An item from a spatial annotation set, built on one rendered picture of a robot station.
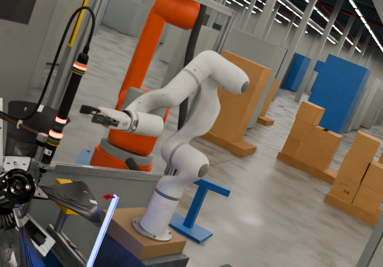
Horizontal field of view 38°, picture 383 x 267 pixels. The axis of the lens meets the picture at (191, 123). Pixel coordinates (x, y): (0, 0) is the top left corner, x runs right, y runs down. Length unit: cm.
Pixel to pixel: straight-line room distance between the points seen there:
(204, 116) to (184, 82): 25
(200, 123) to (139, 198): 108
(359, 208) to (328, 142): 212
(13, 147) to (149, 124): 49
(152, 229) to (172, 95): 64
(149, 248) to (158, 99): 64
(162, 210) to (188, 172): 22
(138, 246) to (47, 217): 78
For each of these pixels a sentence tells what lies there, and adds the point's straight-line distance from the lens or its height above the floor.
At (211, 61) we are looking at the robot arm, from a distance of 215.
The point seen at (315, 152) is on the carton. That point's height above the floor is 42.
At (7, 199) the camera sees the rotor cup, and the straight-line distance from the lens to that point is 184.
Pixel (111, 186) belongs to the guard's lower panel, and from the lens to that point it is 309.
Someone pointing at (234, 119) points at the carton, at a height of 54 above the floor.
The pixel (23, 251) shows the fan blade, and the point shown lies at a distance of 185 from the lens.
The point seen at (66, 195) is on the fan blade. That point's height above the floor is 118.
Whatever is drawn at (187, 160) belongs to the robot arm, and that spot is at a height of 138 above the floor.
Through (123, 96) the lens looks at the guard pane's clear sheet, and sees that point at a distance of 289.
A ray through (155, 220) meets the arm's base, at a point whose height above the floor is 107.
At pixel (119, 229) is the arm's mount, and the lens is 241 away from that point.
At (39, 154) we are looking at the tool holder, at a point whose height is 131.
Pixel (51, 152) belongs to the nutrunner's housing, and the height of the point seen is 134.
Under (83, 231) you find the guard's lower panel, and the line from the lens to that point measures 316.
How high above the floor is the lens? 192
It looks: 10 degrees down
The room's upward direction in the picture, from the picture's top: 22 degrees clockwise
